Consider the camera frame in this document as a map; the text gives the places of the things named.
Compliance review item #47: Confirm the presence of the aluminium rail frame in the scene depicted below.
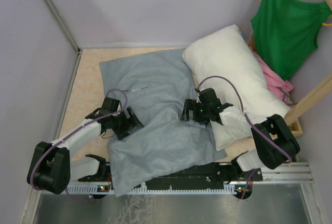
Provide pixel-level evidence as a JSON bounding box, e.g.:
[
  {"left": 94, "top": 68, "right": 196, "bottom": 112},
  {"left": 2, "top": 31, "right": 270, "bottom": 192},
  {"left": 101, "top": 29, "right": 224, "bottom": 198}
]
[{"left": 27, "top": 48, "right": 318, "bottom": 223}]

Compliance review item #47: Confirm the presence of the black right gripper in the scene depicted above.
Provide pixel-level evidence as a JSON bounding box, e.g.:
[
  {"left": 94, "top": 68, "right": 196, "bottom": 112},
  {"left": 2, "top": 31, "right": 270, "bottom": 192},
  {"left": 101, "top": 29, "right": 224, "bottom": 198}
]
[{"left": 180, "top": 99, "right": 211, "bottom": 123}]

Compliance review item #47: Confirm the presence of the white pillow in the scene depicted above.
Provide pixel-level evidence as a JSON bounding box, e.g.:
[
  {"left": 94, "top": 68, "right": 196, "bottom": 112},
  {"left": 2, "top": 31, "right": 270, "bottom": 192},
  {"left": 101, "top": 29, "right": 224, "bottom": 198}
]
[{"left": 181, "top": 24, "right": 293, "bottom": 152}]

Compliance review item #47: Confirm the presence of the wooden clothes rack frame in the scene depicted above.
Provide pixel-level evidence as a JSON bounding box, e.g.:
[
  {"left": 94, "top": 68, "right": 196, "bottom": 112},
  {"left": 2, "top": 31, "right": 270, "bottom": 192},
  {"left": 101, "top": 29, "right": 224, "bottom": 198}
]
[{"left": 248, "top": 0, "right": 332, "bottom": 138}]

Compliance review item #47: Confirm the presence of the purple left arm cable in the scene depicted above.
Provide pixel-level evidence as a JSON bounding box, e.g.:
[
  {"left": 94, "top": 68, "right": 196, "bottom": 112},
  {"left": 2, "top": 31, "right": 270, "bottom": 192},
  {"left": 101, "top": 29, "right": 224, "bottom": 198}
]
[{"left": 27, "top": 89, "right": 128, "bottom": 203}]

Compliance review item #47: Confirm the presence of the white slotted cable duct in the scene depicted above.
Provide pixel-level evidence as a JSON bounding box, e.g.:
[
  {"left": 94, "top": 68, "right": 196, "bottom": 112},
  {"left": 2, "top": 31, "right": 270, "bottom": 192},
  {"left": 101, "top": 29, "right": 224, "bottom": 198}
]
[{"left": 66, "top": 182, "right": 254, "bottom": 196}]

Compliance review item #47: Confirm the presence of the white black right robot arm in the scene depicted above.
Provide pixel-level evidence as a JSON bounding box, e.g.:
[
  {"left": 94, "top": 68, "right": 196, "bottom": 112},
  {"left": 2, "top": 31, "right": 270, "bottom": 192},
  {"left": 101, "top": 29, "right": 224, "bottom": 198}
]
[{"left": 180, "top": 88, "right": 300, "bottom": 180}]

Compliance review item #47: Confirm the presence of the grey-blue pillowcase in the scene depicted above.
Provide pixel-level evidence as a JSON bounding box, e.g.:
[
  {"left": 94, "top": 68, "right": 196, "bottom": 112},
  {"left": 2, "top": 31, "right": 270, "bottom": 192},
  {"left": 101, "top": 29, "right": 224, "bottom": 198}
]
[{"left": 100, "top": 49, "right": 227, "bottom": 196}]

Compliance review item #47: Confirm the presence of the green tank top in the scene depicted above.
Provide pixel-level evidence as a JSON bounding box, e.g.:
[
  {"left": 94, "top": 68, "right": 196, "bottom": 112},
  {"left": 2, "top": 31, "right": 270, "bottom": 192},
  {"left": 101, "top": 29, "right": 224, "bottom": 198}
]
[{"left": 251, "top": 0, "right": 331, "bottom": 80}]

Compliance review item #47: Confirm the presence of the pink shirt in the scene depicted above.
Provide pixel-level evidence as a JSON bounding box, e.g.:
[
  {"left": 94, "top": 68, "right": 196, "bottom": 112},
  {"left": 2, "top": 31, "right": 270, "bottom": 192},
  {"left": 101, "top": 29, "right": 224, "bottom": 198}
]
[{"left": 253, "top": 51, "right": 294, "bottom": 100}]

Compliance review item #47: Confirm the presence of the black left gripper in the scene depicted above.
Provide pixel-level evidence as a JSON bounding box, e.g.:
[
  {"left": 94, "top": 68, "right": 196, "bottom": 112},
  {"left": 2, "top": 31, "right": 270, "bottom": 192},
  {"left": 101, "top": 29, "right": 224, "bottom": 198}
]
[{"left": 110, "top": 106, "right": 144, "bottom": 139}]

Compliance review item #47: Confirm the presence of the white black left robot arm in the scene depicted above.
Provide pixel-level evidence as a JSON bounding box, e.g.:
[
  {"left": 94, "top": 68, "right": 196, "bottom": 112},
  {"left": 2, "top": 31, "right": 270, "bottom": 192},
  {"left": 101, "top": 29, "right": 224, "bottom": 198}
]
[{"left": 26, "top": 97, "right": 143, "bottom": 194}]

